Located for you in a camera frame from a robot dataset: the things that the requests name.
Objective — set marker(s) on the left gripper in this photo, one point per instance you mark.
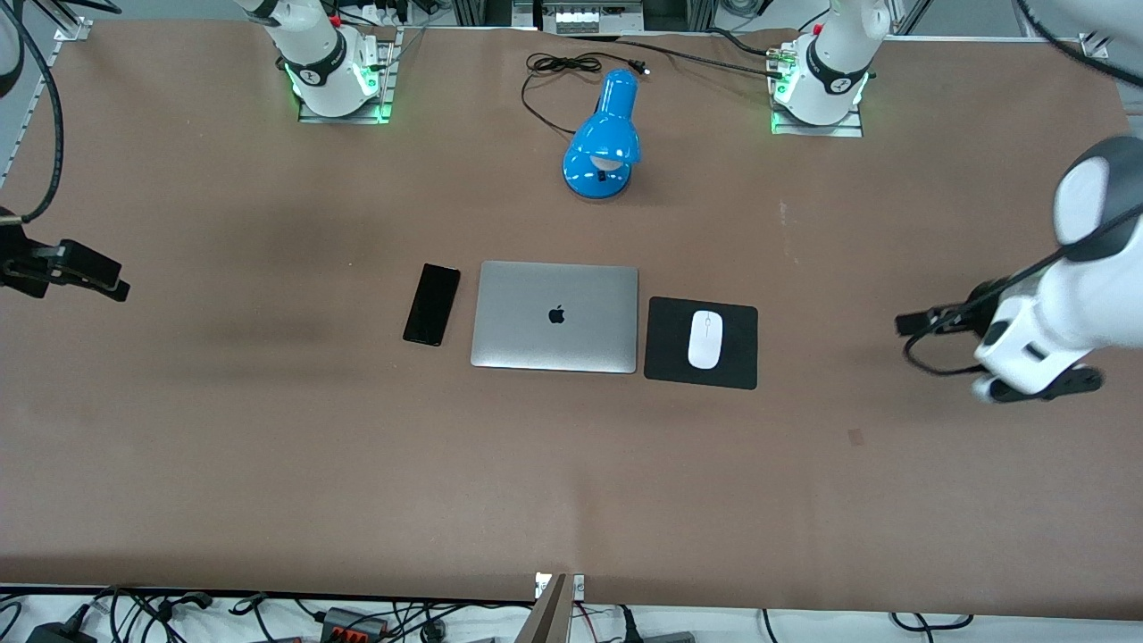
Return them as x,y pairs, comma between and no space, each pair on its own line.
983,297

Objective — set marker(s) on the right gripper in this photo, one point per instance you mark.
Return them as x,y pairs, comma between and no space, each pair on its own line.
22,266

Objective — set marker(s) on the white computer mouse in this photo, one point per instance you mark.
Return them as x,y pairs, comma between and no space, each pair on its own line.
704,339

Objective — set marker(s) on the black smartphone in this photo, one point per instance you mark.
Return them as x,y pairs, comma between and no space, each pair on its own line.
432,304

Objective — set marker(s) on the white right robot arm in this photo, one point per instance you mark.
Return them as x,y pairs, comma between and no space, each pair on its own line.
312,54

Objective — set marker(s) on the black mouse pad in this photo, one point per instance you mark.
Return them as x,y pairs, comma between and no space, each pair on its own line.
741,348

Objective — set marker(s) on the black power adapter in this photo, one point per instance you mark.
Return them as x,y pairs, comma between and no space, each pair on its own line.
58,634

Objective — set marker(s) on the blue desk lamp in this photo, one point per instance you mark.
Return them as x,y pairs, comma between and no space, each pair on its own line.
603,143

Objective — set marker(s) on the silver closed laptop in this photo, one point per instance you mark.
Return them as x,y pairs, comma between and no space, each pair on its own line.
555,317

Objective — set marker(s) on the grey box with orange connectors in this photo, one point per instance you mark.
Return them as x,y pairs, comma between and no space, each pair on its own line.
355,623

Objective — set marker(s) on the white power strip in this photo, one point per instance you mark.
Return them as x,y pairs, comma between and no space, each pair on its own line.
576,18

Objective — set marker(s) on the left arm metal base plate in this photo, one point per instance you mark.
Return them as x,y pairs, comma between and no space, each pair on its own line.
853,125

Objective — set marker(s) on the small white metal bracket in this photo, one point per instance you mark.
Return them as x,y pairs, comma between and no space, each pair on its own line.
579,585

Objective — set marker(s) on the grey slanted post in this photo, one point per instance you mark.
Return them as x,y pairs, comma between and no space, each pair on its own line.
549,616

